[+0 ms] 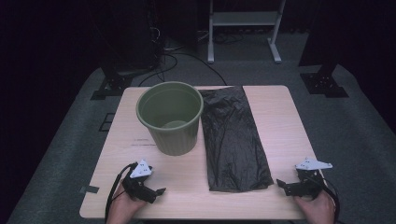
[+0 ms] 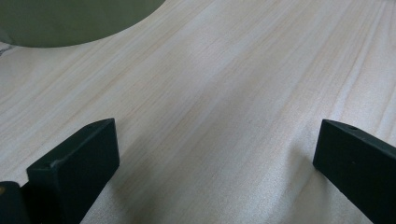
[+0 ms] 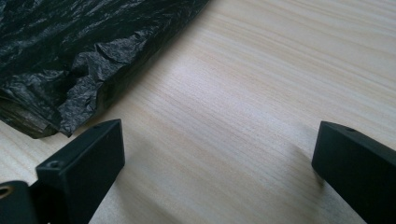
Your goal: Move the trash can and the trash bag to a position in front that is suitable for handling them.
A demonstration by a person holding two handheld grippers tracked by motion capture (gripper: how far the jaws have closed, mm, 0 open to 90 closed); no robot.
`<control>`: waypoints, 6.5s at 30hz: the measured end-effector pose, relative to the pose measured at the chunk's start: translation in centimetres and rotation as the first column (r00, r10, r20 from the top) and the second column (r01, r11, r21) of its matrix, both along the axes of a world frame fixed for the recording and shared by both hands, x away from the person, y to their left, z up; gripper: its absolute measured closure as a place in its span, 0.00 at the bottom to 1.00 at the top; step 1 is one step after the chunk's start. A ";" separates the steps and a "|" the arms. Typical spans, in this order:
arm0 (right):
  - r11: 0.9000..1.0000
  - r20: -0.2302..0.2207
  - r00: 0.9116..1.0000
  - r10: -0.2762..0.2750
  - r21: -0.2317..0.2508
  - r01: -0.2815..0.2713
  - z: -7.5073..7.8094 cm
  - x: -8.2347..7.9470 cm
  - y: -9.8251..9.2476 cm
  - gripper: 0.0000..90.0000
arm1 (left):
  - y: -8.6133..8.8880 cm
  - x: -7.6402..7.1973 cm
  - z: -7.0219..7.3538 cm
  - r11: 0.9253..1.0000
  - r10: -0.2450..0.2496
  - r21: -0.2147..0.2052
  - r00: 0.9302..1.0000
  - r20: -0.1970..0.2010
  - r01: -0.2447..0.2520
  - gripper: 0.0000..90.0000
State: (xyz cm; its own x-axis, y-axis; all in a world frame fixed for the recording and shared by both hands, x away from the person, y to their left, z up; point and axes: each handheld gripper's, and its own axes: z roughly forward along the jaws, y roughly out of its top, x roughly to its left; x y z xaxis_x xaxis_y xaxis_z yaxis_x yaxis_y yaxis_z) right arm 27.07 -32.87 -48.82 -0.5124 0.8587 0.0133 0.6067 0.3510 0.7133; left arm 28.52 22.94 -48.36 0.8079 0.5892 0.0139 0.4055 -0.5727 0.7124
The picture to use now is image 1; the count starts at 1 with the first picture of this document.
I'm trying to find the black looped floor cable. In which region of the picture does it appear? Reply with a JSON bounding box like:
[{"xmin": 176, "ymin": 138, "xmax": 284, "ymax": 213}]
[{"xmin": 137, "ymin": 53, "xmax": 179, "ymax": 88}]

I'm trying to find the grey tape strip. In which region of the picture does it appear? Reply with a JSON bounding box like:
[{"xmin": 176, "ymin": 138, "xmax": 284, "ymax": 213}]
[{"xmin": 78, "ymin": 185, "xmax": 100, "ymax": 195}]

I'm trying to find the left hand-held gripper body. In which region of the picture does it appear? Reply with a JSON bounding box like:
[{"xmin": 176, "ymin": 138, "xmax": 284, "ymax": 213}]
[{"xmin": 120, "ymin": 159, "xmax": 159, "ymax": 204}]

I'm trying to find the coiled black cable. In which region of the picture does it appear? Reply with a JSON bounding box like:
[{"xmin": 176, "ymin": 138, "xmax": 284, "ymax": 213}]
[{"xmin": 212, "ymin": 32, "xmax": 246, "ymax": 46}]

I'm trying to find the green plastic trash bin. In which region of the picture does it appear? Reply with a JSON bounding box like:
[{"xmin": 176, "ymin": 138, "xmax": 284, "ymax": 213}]
[{"xmin": 135, "ymin": 80, "xmax": 205, "ymax": 157}]

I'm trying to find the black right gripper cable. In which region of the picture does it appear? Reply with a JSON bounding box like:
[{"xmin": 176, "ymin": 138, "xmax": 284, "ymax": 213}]
[{"xmin": 319, "ymin": 176, "xmax": 341, "ymax": 224}]

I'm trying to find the black tape square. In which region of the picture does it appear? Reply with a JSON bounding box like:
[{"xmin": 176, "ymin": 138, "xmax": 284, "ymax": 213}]
[{"xmin": 98, "ymin": 112, "xmax": 116, "ymax": 133}]

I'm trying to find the long black floor cable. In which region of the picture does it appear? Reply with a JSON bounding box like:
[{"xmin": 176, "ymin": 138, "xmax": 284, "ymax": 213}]
[{"xmin": 164, "ymin": 51, "xmax": 229, "ymax": 87}]

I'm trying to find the person's left hand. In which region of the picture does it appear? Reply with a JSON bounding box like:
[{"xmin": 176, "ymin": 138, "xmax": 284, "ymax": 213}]
[{"xmin": 106, "ymin": 186, "xmax": 148, "ymax": 224}]

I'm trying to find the black equipment stand with cables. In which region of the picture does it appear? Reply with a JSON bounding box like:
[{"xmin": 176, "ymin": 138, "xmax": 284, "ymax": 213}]
[{"xmin": 90, "ymin": 0, "xmax": 166, "ymax": 102}]

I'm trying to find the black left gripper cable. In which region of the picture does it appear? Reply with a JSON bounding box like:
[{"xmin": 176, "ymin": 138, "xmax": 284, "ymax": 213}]
[{"xmin": 104, "ymin": 161, "xmax": 139, "ymax": 223}]

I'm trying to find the person's right hand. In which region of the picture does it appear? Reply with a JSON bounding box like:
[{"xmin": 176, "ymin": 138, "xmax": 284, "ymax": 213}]
[{"xmin": 293, "ymin": 189, "xmax": 338, "ymax": 224}]

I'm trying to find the white metal stand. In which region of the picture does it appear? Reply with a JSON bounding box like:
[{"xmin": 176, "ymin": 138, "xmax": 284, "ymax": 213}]
[{"xmin": 206, "ymin": 0, "xmax": 287, "ymax": 65}]

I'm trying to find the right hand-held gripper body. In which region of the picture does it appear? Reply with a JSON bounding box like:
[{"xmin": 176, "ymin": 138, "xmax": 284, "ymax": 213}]
[{"xmin": 285, "ymin": 157, "xmax": 333, "ymax": 199}]

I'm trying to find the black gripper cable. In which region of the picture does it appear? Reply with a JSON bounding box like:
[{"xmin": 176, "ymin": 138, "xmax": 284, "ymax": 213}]
[
  {"xmin": 104, "ymin": 161, "xmax": 139, "ymax": 223},
  {"xmin": 319, "ymin": 176, "xmax": 341, "ymax": 224}
]

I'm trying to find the black plastic garbage bag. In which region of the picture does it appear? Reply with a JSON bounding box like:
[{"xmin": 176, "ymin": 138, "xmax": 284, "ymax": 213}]
[{"xmin": 199, "ymin": 85, "xmax": 275, "ymax": 193}]

